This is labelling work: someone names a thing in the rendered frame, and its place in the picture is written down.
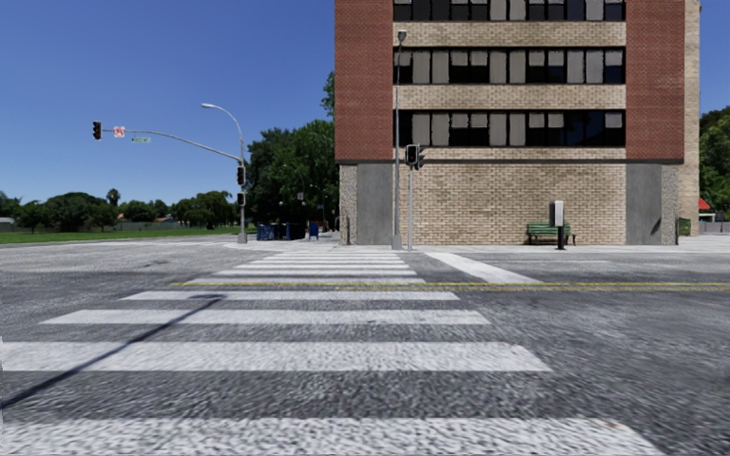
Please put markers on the green bench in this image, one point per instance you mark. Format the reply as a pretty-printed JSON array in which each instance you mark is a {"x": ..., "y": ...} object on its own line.
[{"x": 542, "y": 230}]

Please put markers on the red and tan brick building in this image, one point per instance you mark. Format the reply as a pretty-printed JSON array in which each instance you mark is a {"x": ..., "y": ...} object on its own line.
[{"x": 513, "y": 194}]

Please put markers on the traffic light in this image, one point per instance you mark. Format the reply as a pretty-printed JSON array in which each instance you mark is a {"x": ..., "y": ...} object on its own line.
[
  {"x": 242, "y": 188},
  {"x": 410, "y": 157}
]

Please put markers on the grey street lamp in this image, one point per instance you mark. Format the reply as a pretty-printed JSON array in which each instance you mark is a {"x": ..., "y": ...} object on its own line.
[{"x": 397, "y": 171}]

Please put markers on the white box on a post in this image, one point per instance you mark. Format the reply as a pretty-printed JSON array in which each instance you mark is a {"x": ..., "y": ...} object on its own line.
[{"x": 558, "y": 214}]

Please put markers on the dark bin or box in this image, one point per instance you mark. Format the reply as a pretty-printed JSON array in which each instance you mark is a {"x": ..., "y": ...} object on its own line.
[
  {"x": 264, "y": 231},
  {"x": 295, "y": 231},
  {"x": 684, "y": 226}
]

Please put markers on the trees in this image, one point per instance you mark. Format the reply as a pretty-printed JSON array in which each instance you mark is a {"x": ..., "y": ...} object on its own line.
[
  {"x": 291, "y": 171},
  {"x": 74, "y": 211},
  {"x": 715, "y": 159}
]

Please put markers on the blue letter box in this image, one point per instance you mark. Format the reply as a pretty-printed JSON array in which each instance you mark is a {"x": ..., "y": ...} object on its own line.
[{"x": 313, "y": 229}]

